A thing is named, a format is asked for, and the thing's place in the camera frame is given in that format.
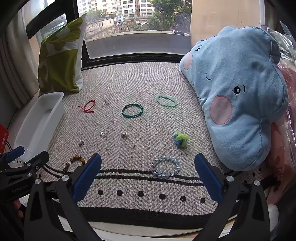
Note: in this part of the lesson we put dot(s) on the black window frame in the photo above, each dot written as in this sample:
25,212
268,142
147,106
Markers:
86,49

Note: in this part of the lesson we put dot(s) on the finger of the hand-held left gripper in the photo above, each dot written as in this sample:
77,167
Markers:
14,154
34,162

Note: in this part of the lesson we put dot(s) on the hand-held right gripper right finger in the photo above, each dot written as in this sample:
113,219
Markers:
208,179

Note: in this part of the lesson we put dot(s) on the white plastic tray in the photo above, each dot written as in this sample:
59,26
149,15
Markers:
39,125

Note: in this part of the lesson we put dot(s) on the person's left hand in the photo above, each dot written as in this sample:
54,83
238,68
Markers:
18,208

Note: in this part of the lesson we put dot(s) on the pink plastic bag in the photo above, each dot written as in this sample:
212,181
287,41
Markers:
286,150

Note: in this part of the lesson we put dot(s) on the herringbone woven mat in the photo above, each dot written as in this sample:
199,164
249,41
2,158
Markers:
138,81

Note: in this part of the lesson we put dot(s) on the blue cloud face pillow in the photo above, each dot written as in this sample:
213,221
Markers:
235,97

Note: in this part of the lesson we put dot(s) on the red box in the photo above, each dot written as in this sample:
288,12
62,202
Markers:
3,139

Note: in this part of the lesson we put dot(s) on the green and blue scrunchie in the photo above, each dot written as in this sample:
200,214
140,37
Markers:
181,139

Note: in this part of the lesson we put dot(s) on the green and white cloth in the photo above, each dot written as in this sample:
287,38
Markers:
60,60

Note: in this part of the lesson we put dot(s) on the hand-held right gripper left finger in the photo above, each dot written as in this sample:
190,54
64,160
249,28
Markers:
87,177

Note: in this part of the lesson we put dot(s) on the white curtain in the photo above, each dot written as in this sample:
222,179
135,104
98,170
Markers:
16,69

